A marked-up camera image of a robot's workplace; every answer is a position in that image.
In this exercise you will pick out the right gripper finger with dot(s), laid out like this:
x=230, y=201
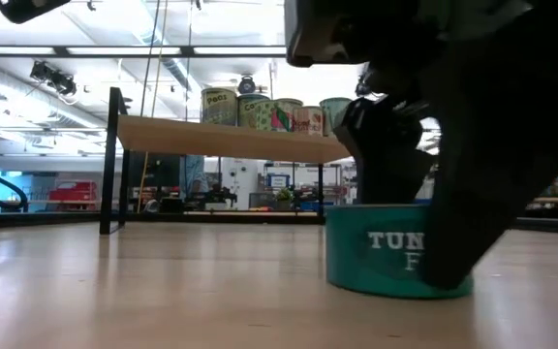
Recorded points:
x=385, y=160
x=492, y=169

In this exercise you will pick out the white mixed vegetables can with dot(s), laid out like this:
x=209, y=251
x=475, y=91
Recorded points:
x=332, y=114

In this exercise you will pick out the short tomatoes can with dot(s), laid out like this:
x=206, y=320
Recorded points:
x=308, y=123

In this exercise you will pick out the teal tuna fish can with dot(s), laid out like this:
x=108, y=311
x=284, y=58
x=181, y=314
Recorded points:
x=371, y=262

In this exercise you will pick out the light green dotted can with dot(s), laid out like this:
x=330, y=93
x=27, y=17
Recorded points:
x=274, y=118

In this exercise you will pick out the carrots can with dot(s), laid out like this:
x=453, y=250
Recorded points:
x=247, y=114

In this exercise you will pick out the peas can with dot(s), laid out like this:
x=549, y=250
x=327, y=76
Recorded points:
x=218, y=109

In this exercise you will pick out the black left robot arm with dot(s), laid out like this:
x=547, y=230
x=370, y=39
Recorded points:
x=27, y=9

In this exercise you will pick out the small potted plant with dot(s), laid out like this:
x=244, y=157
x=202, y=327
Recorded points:
x=284, y=196

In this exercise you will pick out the white cabinet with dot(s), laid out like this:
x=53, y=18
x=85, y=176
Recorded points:
x=240, y=179

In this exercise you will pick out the person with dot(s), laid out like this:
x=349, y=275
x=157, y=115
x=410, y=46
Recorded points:
x=194, y=174

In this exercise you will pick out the red tool cart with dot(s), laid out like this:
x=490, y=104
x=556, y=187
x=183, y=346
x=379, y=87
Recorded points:
x=73, y=194

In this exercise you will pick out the black ceiling fixture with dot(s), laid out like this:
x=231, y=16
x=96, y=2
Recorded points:
x=53, y=77

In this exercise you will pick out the black shelf side frame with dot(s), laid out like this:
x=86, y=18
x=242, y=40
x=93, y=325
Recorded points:
x=107, y=169
x=321, y=194

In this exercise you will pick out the round black ceiling camera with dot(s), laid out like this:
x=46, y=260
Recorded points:
x=246, y=86

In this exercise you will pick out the black overhead light rail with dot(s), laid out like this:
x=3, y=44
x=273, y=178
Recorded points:
x=187, y=51

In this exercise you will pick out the black aluminium table frame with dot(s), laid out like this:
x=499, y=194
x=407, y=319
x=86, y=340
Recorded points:
x=41, y=219

